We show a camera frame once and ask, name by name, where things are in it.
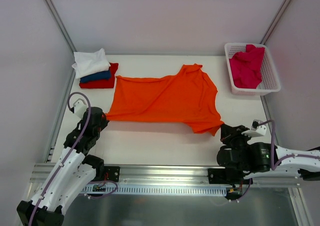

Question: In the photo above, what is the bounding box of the blue folded t-shirt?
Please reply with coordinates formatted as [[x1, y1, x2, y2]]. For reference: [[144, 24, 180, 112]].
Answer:
[[80, 71, 111, 83]]

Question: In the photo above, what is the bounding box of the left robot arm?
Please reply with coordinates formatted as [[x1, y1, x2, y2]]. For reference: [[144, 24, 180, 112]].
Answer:
[[16, 107, 108, 225]]

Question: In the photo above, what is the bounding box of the aluminium mounting rail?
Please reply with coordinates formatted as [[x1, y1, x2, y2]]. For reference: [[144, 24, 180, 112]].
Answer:
[[29, 162, 300, 188]]

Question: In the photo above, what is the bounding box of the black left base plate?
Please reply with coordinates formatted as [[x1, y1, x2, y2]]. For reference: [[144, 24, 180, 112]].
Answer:
[[101, 165, 121, 182]]

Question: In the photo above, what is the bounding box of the white plastic basket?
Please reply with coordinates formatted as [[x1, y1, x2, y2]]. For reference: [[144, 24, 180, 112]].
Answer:
[[224, 43, 281, 96]]

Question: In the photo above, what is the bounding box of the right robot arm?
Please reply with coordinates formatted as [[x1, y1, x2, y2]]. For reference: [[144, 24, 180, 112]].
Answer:
[[216, 120, 320, 184]]

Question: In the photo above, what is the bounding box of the orange t-shirt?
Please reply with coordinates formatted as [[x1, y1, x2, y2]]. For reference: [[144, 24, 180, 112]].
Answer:
[[106, 64, 223, 135]]

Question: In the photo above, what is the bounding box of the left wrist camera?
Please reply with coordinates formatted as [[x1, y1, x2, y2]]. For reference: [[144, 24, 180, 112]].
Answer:
[[70, 98, 88, 119]]

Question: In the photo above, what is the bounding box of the red folded t-shirt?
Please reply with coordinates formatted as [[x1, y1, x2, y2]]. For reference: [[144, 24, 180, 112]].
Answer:
[[79, 63, 119, 89]]

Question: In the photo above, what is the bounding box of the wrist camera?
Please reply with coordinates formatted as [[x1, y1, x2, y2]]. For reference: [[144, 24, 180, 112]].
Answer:
[[70, 98, 88, 119], [242, 120, 267, 138]]

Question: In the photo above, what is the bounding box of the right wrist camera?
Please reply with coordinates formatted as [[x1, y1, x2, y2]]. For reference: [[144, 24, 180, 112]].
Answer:
[[242, 120, 267, 138]]

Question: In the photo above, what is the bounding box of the white folded t-shirt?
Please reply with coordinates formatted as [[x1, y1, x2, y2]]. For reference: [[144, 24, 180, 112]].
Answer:
[[71, 48, 110, 79]]

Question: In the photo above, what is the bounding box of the magenta crumpled t-shirt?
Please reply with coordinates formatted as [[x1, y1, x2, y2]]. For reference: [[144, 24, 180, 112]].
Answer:
[[229, 45, 265, 89]]

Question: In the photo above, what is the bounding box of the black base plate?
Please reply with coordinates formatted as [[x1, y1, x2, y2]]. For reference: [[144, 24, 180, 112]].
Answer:
[[207, 168, 250, 185], [101, 165, 121, 182]]

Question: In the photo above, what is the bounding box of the white slotted cable duct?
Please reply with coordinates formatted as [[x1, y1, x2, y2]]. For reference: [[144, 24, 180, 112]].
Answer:
[[80, 183, 227, 197]]

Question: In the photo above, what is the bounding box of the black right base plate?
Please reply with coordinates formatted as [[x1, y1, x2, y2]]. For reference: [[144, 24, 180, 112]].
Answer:
[[207, 168, 250, 185]]

